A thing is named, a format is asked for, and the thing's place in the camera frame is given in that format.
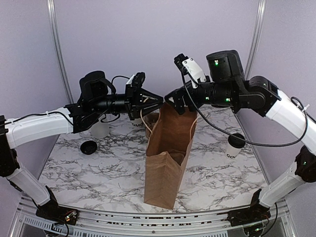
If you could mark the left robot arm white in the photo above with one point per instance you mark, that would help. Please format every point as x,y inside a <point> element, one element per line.
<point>15,132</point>

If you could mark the white paper coffee cup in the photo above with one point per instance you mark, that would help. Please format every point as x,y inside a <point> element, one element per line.
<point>231,151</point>

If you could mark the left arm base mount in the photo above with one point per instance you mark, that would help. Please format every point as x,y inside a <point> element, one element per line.
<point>53,211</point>

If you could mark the brown cardboard cup carrier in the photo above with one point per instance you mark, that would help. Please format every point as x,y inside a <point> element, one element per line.
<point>178,157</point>

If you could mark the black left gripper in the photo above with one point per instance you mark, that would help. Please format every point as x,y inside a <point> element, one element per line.
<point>133,98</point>

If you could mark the white ribbed canister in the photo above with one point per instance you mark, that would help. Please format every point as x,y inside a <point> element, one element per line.
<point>100,129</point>

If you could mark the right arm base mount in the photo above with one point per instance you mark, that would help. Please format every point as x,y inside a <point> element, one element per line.
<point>255,212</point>

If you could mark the aluminium frame post right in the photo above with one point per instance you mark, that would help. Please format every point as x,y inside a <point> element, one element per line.
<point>256,37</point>

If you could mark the black lid stack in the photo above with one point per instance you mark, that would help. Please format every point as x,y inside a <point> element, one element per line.
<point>88,147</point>

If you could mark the brown paper bag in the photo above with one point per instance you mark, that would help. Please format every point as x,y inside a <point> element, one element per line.
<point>167,154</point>

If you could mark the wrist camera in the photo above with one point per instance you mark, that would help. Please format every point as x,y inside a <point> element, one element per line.
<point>136,80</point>
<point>190,68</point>

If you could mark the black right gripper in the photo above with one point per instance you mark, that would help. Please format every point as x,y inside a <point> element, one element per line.
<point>178,94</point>

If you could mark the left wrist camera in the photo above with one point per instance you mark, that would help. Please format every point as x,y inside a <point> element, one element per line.
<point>136,80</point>

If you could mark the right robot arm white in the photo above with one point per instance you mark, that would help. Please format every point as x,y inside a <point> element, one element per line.
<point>268,101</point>

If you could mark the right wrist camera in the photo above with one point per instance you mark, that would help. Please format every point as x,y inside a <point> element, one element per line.
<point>190,68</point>

